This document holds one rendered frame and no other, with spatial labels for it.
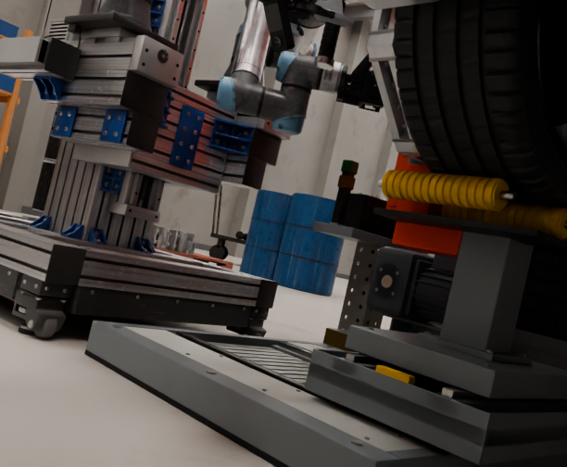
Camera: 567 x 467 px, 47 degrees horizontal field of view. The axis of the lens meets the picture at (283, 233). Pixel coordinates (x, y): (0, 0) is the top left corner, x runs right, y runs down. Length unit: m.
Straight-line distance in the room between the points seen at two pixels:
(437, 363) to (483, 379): 0.08
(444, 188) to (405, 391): 0.38
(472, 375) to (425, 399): 0.08
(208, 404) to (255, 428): 0.13
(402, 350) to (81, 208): 1.21
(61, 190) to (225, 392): 1.18
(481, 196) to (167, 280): 0.95
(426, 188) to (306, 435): 0.51
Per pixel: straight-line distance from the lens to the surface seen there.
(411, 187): 1.26
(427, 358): 1.13
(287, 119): 1.56
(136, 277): 1.74
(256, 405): 1.10
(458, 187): 1.21
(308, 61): 1.60
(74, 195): 2.10
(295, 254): 6.38
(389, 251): 1.72
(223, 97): 1.57
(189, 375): 1.24
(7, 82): 7.99
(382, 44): 1.25
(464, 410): 1.04
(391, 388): 1.11
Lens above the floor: 0.33
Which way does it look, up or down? 2 degrees up
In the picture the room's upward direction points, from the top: 13 degrees clockwise
